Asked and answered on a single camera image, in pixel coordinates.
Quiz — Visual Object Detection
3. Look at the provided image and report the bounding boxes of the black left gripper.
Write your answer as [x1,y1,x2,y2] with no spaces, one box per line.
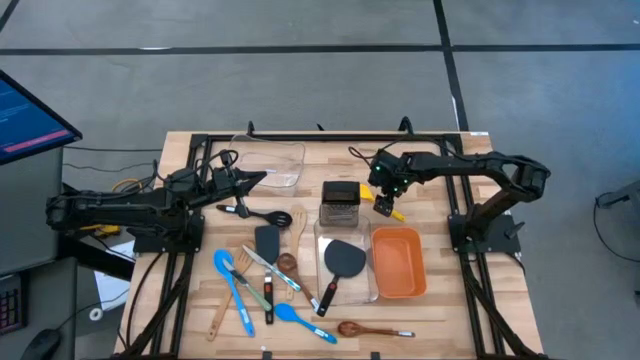
[201,148,268,220]

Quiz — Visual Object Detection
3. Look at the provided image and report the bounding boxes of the grey square turner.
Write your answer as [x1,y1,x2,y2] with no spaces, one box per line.
[253,224,281,325]

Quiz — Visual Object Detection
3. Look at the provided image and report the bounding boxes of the black round turner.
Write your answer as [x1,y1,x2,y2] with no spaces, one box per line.
[315,238,368,318]

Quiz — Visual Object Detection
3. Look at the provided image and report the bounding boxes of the large blue silicone spoon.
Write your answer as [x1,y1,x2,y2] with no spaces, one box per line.
[212,248,256,339]

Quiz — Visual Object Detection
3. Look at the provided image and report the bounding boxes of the knife with green handle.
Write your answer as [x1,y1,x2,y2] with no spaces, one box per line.
[222,260,274,312]

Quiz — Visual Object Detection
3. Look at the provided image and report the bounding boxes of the wide wooden slotted turner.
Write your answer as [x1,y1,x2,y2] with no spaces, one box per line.
[206,240,256,343]

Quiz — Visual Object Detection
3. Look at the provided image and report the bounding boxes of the wide clear plastic bin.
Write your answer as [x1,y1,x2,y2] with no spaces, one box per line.
[227,133,307,190]

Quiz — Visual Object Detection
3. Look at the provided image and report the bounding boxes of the steel box grater black top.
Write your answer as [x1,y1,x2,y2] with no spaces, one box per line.
[318,180,362,229]

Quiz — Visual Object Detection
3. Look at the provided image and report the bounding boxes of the black slotted spoon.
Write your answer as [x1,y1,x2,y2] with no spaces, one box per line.
[215,203,294,230]

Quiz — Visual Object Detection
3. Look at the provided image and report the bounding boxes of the orange plastic bin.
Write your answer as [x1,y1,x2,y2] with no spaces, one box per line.
[371,226,429,300]

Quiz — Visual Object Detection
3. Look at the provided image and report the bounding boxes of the narrow wooden slotted spatula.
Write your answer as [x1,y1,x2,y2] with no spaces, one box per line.
[284,205,309,301]

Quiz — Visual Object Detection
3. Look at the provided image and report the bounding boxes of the tall clear plastic bin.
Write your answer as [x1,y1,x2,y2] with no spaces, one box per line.
[313,214,380,308]

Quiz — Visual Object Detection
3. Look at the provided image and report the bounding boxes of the small blue silicone spoon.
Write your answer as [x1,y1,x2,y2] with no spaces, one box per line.
[273,302,339,345]

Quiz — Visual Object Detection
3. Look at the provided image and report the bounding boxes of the white paper sheet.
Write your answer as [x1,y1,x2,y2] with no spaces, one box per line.
[93,239,136,312]

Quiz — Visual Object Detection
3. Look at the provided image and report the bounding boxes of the computer monitor blue screen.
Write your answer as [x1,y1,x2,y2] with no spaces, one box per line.
[0,69,84,166]

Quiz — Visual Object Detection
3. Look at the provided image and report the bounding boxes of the dark grey desk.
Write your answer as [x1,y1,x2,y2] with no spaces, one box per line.
[0,257,79,360]

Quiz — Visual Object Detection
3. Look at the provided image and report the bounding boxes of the black computer mouse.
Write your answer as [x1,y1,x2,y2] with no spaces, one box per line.
[20,328,62,360]

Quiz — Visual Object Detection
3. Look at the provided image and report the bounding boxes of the black keyboard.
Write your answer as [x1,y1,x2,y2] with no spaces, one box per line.
[0,274,29,335]

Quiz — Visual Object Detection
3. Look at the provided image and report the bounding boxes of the black aluminium table frame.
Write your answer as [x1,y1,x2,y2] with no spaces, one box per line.
[117,130,549,360]

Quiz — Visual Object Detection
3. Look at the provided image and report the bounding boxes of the black floor cable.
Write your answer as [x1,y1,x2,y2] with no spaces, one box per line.
[62,159,162,174]
[62,144,164,153]

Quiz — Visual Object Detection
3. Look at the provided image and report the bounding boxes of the yellow cable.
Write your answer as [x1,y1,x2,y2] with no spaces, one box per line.
[79,177,146,238]

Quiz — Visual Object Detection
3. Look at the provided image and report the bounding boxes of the dark looped floor cable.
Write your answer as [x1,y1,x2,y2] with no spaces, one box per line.
[593,191,640,264]

